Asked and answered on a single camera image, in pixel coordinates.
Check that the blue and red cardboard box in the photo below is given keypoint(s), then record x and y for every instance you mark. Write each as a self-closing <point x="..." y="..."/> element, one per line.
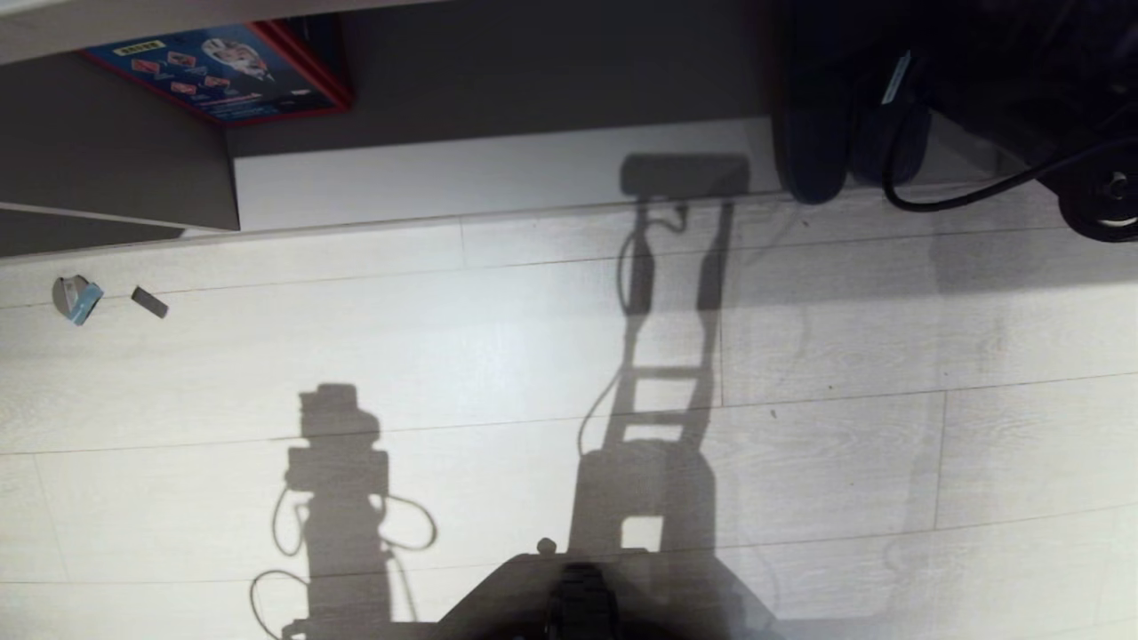
<point x="222" y="76"/>

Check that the round grey piece, blue tape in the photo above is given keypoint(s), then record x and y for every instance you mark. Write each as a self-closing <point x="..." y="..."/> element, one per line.
<point x="75" y="298"/>

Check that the grey cabinet side panel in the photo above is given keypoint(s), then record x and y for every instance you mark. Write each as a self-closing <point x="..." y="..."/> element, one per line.
<point x="116" y="160"/>

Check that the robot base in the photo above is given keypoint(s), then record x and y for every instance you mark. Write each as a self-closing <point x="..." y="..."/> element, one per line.
<point x="524" y="604"/>

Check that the small dark grey strip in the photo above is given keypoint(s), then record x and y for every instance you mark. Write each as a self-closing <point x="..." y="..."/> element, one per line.
<point x="149" y="302"/>

